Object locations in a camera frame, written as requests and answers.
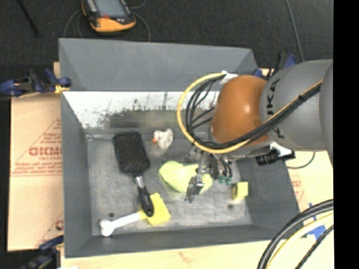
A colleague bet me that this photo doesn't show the light green cloth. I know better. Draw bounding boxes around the light green cloth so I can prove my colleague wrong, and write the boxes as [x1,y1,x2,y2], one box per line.
[158,160,214,194]

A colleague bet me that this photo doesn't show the yellow sponge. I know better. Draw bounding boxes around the yellow sponge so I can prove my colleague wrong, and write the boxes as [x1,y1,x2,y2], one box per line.
[144,192,172,226]

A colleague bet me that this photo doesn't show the small yellow and black box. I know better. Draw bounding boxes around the small yellow and black box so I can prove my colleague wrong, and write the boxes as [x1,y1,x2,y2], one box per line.
[232,181,250,200]

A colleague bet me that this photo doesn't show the white toy duck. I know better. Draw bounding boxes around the white toy duck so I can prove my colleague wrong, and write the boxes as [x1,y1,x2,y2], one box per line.
[152,128,174,150]

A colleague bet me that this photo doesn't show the black hairbrush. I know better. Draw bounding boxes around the black hairbrush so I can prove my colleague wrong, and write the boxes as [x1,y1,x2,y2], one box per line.
[111,131,155,218]

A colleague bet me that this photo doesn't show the white toy bone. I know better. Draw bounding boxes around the white toy bone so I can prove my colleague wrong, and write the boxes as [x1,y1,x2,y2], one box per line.
[98,210,148,237]

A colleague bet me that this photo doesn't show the grey metal bin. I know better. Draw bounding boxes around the grey metal bin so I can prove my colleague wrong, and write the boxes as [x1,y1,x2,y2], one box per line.
[58,38,302,258]

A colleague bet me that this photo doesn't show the brown cardboard board red print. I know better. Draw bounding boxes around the brown cardboard board red print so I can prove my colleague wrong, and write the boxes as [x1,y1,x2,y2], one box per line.
[7,92,66,252]

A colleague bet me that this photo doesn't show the black cylinder on white bracket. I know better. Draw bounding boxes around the black cylinder on white bracket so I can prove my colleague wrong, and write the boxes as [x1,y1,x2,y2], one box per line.
[255,143,296,167]

